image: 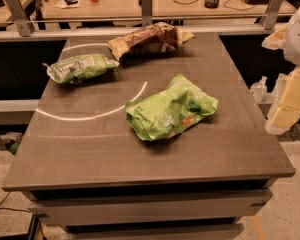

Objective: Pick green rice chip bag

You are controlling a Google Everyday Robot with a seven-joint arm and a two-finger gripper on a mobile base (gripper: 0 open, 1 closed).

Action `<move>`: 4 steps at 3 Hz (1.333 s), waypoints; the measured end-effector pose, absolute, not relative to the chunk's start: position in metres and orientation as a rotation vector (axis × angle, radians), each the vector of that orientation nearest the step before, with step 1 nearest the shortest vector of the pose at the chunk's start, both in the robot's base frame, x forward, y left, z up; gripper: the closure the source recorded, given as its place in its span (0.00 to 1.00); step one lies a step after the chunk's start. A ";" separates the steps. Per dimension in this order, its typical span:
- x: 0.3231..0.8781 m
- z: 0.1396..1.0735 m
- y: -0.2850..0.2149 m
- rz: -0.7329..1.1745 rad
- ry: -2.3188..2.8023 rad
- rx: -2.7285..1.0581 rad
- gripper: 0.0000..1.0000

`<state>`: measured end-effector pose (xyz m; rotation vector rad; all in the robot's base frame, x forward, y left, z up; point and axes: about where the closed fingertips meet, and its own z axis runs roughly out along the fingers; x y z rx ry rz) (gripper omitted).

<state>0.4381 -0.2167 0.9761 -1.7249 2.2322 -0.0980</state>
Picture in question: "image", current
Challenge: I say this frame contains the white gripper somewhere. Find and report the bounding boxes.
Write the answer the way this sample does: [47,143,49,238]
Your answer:
[262,7,300,135]

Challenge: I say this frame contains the large green rice chip bag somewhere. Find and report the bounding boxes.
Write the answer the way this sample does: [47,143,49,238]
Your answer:
[125,74,218,141]

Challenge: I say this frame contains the brown chip bag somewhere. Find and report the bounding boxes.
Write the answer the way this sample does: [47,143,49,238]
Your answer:
[108,22,194,60]

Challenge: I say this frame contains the small green snack bag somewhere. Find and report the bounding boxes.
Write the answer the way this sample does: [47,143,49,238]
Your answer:
[44,54,119,84]

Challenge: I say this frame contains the clear sanitizer bottle left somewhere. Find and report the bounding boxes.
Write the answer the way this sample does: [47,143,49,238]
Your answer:
[250,76,267,103]

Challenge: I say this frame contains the black mesh pen holder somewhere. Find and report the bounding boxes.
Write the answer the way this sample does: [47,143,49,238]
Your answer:
[204,0,220,9]

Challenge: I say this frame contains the grey cabinet drawers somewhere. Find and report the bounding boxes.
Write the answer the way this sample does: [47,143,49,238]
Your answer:
[28,180,274,240]

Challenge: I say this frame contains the metal rail bracket right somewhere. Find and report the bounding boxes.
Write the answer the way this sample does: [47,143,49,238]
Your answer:
[261,0,284,30]

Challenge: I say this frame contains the metal rail bracket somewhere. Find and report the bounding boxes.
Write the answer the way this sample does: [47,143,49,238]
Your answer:
[139,0,152,27]
[261,0,284,30]
[5,0,34,37]

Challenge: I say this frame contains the metal rail bracket middle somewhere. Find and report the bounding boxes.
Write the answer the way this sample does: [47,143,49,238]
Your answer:
[139,0,152,27]

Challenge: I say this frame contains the metal rail bracket left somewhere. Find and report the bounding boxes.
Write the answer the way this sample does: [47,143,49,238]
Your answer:
[5,0,34,37]

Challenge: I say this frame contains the black floor cable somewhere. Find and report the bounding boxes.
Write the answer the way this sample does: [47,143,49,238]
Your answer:
[0,191,31,216]

